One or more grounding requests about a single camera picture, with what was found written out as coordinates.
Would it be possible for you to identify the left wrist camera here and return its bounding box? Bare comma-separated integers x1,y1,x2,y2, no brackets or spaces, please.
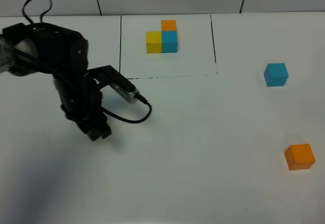
89,66,139,104

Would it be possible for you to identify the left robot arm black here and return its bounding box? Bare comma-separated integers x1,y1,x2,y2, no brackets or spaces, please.
1,23,111,141

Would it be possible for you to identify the orange template block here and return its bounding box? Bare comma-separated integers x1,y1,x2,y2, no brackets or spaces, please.
161,20,177,31

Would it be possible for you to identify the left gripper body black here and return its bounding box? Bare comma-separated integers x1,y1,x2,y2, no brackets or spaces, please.
53,69,108,130

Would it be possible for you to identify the blue template block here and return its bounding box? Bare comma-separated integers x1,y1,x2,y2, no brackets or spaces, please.
161,30,178,53

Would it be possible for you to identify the yellow template block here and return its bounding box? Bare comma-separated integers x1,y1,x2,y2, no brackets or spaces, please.
146,31,162,54

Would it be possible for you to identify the left camera cable black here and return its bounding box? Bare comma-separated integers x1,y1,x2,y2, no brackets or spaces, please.
102,93,152,124

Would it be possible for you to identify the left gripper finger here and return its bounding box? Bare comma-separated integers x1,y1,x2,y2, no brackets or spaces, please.
100,124,112,139
86,129,101,141

